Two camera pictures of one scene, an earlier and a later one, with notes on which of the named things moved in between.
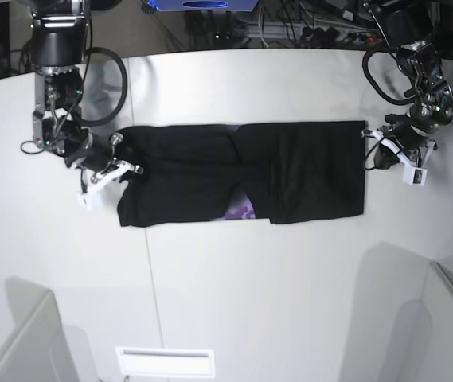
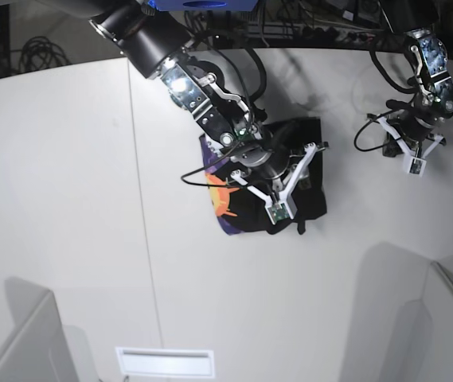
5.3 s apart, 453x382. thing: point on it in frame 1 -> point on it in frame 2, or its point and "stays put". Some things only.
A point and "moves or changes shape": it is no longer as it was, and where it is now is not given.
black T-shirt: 267,173 moves or changes shape
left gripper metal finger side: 124,165 -> 301,227
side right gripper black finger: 384,157 -> 390,148
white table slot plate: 165,362 stays put
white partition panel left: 37,350 stays put
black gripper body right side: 412,130 -> 417,123
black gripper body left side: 95,155 -> 271,158
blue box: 208,5 stays put
